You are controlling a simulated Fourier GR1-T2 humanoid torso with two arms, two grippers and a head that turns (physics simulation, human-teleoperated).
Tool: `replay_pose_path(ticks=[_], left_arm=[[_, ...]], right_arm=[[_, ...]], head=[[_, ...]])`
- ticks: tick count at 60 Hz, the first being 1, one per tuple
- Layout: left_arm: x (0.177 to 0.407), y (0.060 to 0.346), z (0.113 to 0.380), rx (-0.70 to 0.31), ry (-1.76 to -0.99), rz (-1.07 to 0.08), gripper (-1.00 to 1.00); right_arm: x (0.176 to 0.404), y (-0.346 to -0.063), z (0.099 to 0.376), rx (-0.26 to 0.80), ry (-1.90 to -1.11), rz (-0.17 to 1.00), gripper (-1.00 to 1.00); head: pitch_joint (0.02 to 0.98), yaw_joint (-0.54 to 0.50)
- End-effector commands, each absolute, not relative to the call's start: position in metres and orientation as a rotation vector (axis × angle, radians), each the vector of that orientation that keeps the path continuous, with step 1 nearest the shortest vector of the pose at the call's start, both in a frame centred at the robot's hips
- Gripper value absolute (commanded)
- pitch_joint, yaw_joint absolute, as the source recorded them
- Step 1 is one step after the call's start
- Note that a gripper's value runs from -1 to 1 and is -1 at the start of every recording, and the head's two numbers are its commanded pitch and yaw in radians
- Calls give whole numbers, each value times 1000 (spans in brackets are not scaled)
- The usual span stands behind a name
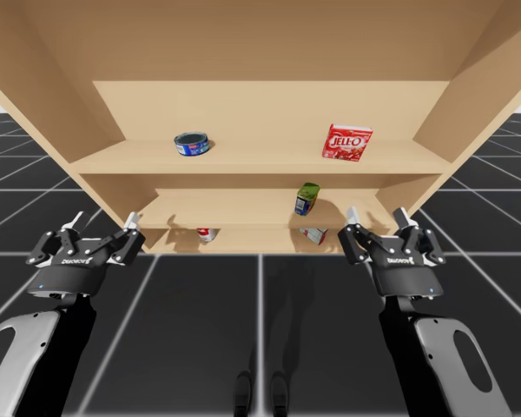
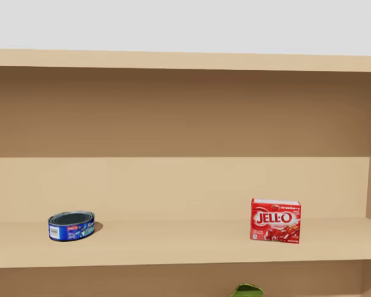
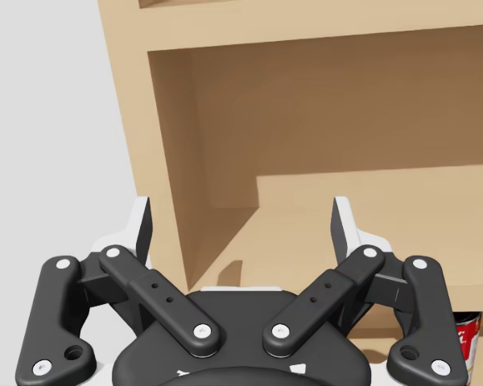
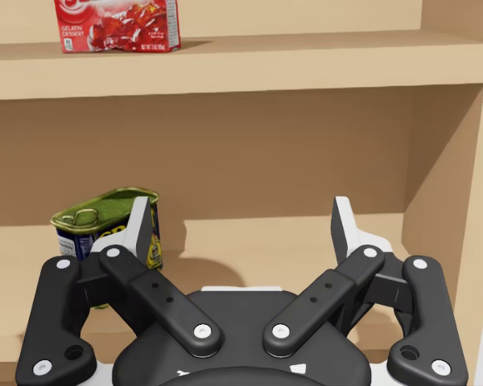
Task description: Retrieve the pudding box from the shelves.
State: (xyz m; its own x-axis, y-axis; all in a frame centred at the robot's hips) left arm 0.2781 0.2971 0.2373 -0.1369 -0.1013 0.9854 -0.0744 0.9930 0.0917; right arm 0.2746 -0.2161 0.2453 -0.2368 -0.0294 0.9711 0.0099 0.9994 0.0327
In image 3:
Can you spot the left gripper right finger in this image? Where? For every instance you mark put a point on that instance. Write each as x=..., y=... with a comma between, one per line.
x=318, y=299

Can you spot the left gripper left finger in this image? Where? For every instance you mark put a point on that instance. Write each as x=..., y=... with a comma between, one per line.
x=165, y=299

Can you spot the red and white can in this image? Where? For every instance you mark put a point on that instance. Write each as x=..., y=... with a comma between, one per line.
x=467, y=335

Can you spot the pale wooden shelf unit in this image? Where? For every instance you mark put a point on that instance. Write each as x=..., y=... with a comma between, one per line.
x=306, y=132

